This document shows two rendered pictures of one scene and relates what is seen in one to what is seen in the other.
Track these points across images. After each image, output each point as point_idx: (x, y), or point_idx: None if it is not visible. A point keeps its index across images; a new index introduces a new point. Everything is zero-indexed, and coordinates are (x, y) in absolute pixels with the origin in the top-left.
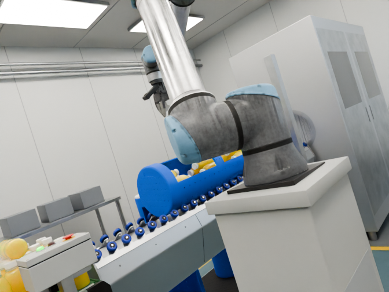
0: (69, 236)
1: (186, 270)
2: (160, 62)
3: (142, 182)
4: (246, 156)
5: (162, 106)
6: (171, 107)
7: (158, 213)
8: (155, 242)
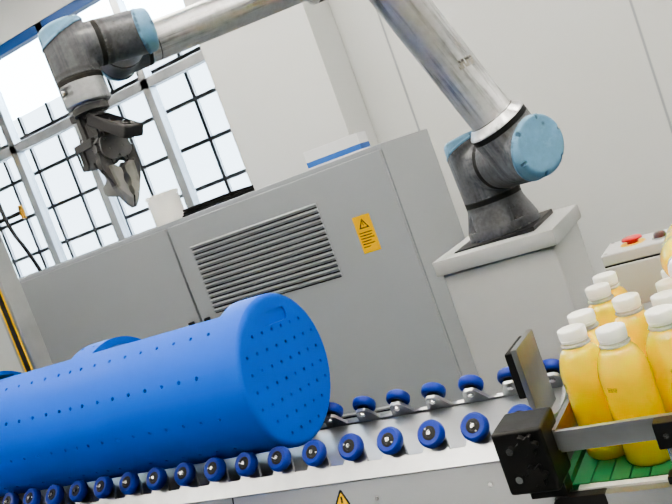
0: (633, 234)
1: None
2: (470, 54)
3: (258, 348)
4: (514, 194)
5: (136, 173)
6: (522, 107)
7: (308, 428)
8: None
